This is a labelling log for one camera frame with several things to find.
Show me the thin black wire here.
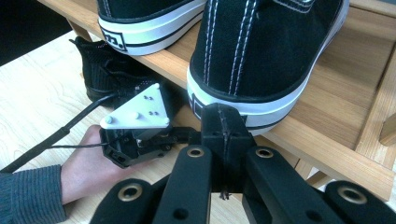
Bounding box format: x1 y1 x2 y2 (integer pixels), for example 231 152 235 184
49 141 110 150

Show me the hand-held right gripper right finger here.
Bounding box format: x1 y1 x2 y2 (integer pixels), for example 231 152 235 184
224 105 258 192

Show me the black and white canvas sneaker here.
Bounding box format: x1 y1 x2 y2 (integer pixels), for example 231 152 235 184
186 0 351 137
96 0 208 57

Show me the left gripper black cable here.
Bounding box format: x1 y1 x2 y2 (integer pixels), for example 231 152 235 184
0 92 121 175

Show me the wooden three-tier shoe rack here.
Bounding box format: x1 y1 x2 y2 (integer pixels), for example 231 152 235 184
36 0 396 203

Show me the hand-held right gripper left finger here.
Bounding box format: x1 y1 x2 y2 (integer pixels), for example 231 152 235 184
200 103 227 192

